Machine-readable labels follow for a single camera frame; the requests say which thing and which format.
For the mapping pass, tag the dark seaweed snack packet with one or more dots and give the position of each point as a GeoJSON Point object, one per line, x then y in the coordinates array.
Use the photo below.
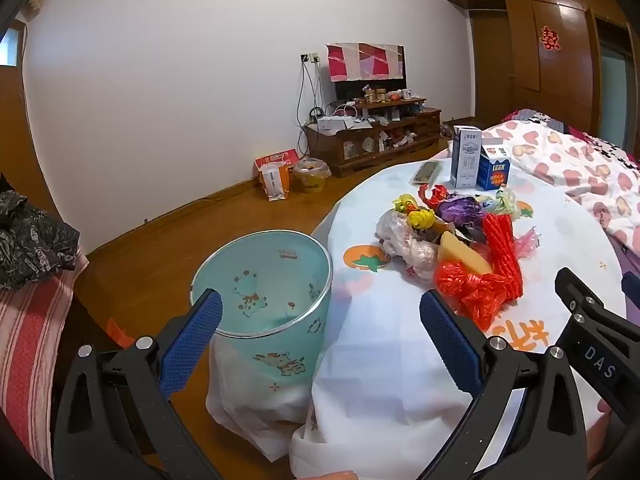
{"type": "Point", "coordinates": [426, 172]}

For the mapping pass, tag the white flat box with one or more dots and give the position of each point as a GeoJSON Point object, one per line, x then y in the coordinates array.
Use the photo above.
{"type": "Point", "coordinates": [334, 124]}

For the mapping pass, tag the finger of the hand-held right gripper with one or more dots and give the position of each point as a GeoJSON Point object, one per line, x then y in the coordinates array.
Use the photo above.
{"type": "Point", "coordinates": [575, 290]}
{"type": "Point", "coordinates": [632, 287]}

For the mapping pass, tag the brown wooden television cabinet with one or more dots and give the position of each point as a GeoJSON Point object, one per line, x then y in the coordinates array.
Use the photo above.
{"type": "Point", "coordinates": [360, 152]}

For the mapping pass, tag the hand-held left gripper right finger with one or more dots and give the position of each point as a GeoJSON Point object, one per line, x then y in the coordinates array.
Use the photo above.
{"type": "Point", "coordinates": [450, 345]}

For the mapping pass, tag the yellow crumpled wrapper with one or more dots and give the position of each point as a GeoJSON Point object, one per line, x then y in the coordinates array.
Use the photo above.
{"type": "Point", "coordinates": [421, 219]}
{"type": "Point", "coordinates": [404, 203]}

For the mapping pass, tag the red plastic net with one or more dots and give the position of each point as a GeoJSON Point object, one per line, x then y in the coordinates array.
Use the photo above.
{"type": "Point", "coordinates": [467, 290]}

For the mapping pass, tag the small window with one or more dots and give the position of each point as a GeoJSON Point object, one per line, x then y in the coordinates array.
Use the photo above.
{"type": "Point", "coordinates": [9, 45]}

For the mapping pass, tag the blue and white carton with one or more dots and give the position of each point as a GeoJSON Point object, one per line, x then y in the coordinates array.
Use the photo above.
{"type": "Point", "coordinates": [494, 170]}

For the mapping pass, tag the yellow sponge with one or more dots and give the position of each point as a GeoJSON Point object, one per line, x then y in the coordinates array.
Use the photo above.
{"type": "Point", "coordinates": [462, 255]}

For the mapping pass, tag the red foil wrapper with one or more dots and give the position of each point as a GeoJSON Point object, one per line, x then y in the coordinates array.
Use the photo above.
{"type": "Point", "coordinates": [437, 194]}

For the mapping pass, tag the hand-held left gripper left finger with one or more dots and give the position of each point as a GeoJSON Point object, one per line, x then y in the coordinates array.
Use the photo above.
{"type": "Point", "coordinates": [192, 342]}

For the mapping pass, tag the yellow bin with plastic liner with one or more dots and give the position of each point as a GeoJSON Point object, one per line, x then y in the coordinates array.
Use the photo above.
{"type": "Point", "coordinates": [312, 177]}

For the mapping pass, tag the yellow and blue plastic bag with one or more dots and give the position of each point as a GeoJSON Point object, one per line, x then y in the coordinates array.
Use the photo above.
{"type": "Point", "coordinates": [505, 202]}

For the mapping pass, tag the red paper wall decoration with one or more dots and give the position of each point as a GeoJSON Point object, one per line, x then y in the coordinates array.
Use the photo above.
{"type": "Point", "coordinates": [550, 38]}

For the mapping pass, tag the cluster of small jars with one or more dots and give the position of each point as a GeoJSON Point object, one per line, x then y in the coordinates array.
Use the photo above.
{"type": "Point", "coordinates": [387, 95]}

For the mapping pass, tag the person's right hand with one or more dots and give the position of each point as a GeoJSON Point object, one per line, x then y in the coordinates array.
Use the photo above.
{"type": "Point", "coordinates": [606, 430]}

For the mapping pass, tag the orange and white paper bag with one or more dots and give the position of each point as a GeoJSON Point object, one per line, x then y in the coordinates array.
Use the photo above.
{"type": "Point", "coordinates": [275, 182]}

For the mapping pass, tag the black patterned cloth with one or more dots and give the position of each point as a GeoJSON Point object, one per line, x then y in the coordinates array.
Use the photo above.
{"type": "Point", "coordinates": [35, 240]}

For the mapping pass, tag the clear plastic bag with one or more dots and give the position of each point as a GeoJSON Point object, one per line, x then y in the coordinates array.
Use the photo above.
{"type": "Point", "coordinates": [407, 247]}

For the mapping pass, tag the pink and red patchwork cloth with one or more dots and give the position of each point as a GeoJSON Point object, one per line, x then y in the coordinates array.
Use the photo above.
{"type": "Point", "coordinates": [365, 61]}

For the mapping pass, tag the red cardboard box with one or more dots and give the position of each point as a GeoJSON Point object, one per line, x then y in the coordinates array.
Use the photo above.
{"type": "Point", "coordinates": [275, 157]}

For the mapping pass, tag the pink heart print blanket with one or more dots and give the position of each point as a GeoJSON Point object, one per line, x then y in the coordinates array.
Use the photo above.
{"type": "Point", "coordinates": [565, 170]}

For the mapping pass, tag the pink striped blanket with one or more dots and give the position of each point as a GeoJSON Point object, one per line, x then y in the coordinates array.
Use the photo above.
{"type": "Point", "coordinates": [30, 350]}

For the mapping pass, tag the white fruit print tablecloth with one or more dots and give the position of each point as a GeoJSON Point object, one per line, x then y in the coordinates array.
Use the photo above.
{"type": "Point", "coordinates": [400, 400]}

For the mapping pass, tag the purple foil wrapper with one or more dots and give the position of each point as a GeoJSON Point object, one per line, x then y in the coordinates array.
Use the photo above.
{"type": "Point", "coordinates": [460, 210]}

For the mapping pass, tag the brown wooden wardrobe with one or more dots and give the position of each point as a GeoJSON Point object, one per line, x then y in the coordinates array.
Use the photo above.
{"type": "Point", "coordinates": [525, 60]}

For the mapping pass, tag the white wall power outlet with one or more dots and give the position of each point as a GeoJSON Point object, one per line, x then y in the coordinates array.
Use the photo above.
{"type": "Point", "coordinates": [311, 58]}

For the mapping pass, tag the pink plastic bag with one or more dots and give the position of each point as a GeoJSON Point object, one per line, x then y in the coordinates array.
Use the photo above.
{"type": "Point", "coordinates": [529, 242]}

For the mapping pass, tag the black television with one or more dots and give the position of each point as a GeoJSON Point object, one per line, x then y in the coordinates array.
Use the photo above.
{"type": "Point", "coordinates": [370, 89]}

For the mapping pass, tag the tall white milk carton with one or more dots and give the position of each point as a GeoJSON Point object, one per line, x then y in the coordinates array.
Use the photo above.
{"type": "Point", "coordinates": [466, 157]}

